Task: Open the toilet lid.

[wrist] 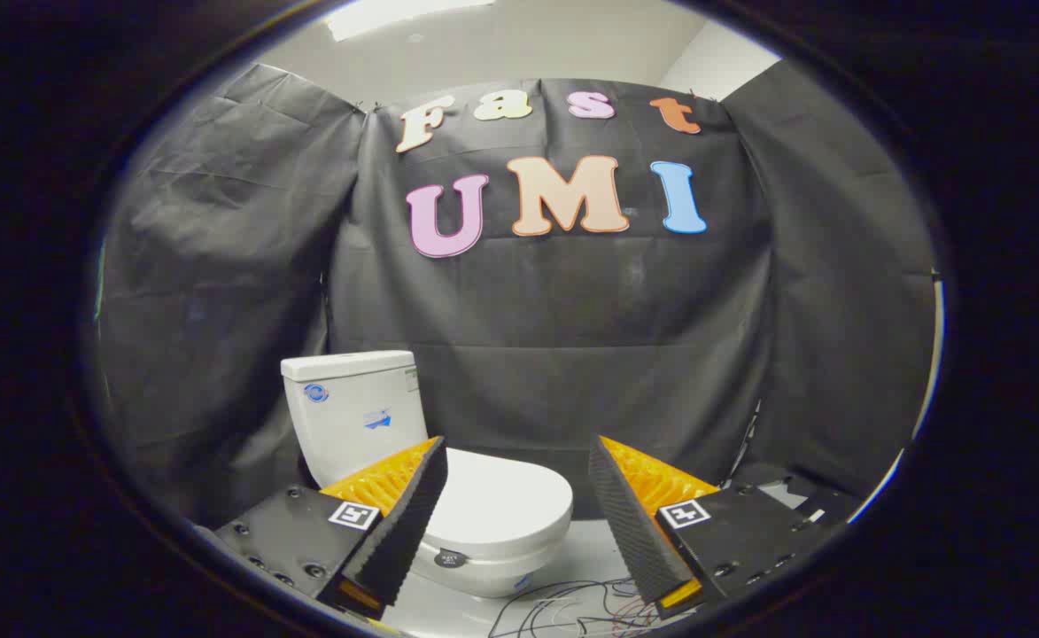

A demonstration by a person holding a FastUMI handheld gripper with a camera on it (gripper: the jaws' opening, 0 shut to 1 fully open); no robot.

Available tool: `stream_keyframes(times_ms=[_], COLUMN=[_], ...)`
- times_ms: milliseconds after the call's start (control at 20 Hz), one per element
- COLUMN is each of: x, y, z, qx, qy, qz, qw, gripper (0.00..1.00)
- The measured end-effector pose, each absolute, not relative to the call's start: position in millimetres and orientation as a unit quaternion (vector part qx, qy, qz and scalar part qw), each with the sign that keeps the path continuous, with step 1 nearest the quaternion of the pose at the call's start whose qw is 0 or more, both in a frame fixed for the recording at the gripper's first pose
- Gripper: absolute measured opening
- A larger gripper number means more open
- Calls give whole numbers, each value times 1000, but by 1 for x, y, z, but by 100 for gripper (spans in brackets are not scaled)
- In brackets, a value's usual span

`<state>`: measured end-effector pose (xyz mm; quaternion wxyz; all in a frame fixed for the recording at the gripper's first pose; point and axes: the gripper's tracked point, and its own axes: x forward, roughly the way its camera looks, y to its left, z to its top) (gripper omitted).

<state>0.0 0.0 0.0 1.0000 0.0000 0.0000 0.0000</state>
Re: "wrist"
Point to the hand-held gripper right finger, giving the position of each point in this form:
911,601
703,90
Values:
630,523

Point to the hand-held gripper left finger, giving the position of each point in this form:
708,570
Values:
404,523

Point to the white toilet lid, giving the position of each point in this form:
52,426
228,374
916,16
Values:
501,501

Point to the white toilet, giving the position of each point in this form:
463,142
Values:
351,425

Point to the white toilet tank cover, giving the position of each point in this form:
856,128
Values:
346,365

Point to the black backdrop cloth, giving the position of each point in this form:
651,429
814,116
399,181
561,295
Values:
554,301

